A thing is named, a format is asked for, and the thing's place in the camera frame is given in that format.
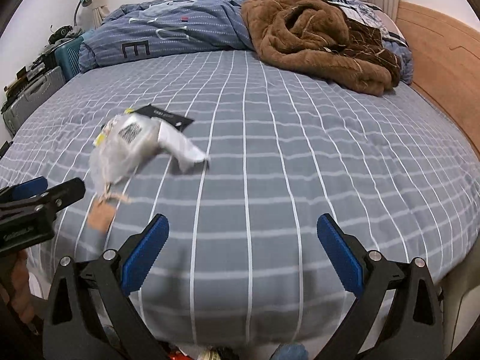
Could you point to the clear plastic packet white label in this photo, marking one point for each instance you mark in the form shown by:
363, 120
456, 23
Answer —
120, 150

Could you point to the patterned pillow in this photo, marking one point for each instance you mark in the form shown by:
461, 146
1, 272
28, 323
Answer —
369, 15

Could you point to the tangled dark items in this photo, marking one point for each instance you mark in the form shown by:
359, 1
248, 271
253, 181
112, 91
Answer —
62, 32

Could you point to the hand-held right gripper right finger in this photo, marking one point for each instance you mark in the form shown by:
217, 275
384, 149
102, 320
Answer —
339, 255

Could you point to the blue slipper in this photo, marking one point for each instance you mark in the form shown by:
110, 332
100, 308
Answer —
290, 352

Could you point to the grey suitcase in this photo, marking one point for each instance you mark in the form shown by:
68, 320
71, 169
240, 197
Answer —
33, 90

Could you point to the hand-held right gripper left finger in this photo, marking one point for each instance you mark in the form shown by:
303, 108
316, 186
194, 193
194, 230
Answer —
146, 255

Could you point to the cream plastic cabinet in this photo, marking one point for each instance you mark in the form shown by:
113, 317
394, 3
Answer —
457, 315

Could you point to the grey checked bed mattress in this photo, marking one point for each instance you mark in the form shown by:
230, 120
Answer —
281, 176

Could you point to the teal suitcase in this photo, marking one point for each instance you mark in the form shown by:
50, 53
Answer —
69, 58

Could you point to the white wrapper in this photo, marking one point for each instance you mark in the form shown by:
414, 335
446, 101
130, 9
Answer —
180, 142

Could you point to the pile of small boxes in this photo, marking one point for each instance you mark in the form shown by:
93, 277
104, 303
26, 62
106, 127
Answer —
22, 75

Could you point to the blue striped duvet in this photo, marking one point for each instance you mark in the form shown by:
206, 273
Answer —
180, 26

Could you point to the wooden headboard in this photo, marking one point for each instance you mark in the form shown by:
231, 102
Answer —
442, 63

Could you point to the black card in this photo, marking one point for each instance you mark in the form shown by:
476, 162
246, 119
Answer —
168, 117

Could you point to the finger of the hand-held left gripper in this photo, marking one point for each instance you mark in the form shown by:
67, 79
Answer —
63, 193
30, 186

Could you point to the brown fleece blanket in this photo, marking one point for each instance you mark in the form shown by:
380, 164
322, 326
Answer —
300, 37

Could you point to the person's left hand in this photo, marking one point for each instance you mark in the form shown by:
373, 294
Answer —
22, 288

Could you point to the brown paper tag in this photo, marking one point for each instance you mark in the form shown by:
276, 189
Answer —
100, 215

